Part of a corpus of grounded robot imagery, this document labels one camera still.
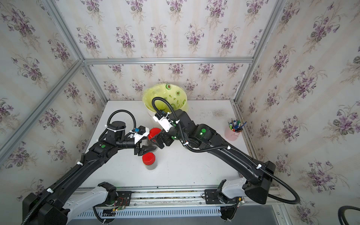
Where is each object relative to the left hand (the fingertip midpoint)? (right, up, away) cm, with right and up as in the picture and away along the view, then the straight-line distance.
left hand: (154, 141), depth 71 cm
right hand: (+4, +5, -7) cm, 9 cm away
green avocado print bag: (+3, +26, +21) cm, 33 cm away
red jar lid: (+1, +6, -7) cm, 9 cm away
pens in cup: (+51, +6, +21) cm, 56 cm away
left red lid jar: (-3, -11, +3) cm, 12 cm away
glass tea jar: (0, +2, -10) cm, 10 cm away
